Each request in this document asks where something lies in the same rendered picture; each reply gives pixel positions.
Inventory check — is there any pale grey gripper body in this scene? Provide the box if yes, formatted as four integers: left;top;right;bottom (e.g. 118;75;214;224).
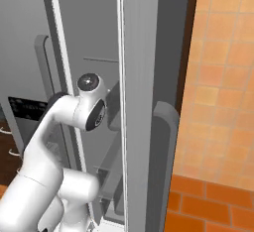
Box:
106;80;121;132

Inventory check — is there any plain grey fridge door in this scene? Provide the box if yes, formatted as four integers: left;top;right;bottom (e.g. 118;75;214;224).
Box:
114;0;200;232

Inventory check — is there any grey fridge door shelf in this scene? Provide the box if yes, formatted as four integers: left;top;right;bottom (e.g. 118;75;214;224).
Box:
92;133;126;225

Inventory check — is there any grey fridge body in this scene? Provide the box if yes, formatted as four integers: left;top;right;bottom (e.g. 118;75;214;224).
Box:
48;0;128;232

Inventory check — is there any grey fridge door with dispenser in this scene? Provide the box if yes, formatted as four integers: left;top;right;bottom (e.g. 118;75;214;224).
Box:
0;0;87;174

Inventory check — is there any dark wooden cupboard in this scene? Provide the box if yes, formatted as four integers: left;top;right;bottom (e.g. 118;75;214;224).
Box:
0;110;25;188

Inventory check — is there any grey handle of plain door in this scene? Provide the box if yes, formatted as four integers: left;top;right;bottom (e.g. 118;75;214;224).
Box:
146;100;181;232

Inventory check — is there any grey handle of dispenser door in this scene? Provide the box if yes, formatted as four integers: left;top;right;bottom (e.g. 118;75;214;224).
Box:
34;34;58;112

